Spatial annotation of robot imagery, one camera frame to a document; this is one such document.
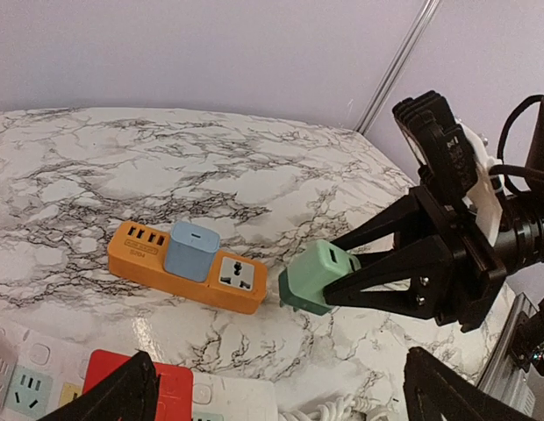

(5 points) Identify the white cube adapter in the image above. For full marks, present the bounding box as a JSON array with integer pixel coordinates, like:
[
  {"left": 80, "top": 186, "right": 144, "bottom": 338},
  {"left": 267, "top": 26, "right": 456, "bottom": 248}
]
[{"left": 0, "top": 334, "right": 18, "bottom": 412}]

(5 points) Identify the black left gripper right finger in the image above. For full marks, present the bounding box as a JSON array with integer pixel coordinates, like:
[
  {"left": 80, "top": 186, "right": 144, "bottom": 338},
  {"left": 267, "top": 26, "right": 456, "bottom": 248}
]
[{"left": 404, "top": 346, "right": 533, "bottom": 421}]

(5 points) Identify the light blue plug adapter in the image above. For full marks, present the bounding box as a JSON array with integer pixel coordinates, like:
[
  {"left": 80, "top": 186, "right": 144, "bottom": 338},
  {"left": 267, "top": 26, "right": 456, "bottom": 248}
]
[{"left": 163, "top": 221, "right": 220, "bottom": 283}]

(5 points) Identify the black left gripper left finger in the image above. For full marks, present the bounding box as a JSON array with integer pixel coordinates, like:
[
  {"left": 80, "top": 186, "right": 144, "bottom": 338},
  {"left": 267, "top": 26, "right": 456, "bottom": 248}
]
[{"left": 39, "top": 351, "right": 161, "bottom": 421}]

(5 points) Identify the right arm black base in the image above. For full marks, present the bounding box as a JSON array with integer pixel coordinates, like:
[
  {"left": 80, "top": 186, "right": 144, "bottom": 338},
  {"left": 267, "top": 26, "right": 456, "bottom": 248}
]
[{"left": 510, "top": 298, "right": 544, "bottom": 377}]

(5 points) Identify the orange power strip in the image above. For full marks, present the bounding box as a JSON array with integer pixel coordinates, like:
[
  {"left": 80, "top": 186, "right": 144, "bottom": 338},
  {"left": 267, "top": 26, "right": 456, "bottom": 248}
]
[{"left": 108, "top": 221, "right": 268, "bottom": 315}]

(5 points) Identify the aluminium front rail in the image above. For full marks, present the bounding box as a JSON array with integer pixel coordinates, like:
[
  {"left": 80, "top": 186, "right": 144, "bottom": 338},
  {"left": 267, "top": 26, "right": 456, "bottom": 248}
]
[{"left": 476, "top": 293, "right": 536, "bottom": 417}]

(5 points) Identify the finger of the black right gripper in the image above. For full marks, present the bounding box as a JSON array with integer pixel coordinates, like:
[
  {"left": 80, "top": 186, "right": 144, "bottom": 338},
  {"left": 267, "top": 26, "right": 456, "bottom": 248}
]
[
  {"left": 323, "top": 234, "right": 456, "bottom": 323},
  {"left": 332, "top": 188, "right": 430, "bottom": 257}
]

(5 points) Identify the green plug adapter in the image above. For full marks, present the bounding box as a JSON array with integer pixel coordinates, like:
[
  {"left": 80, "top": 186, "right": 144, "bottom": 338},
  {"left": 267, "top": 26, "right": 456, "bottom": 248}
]
[{"left": 278, "top": 239, "right": 361, "bottom": 316}]

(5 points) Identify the red cube socket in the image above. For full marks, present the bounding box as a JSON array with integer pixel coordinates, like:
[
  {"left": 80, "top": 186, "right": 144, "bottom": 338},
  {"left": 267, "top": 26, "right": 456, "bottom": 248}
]
[{"left": 82, "top": 349, "right": 194, "bottom": 421}]

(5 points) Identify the right aluminium frame post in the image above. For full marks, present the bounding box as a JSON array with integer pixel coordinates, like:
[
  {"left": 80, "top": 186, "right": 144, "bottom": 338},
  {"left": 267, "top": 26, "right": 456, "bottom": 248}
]
[{"left": 354, "top": 0, "right": 440, "bottom": 135}]

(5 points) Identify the white multicolour power strip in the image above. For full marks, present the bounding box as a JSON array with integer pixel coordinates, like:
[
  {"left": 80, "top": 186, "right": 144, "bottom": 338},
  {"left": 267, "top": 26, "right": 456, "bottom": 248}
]
[{"left": 0, "top": 318, "right": 278, "bottom": 420}]

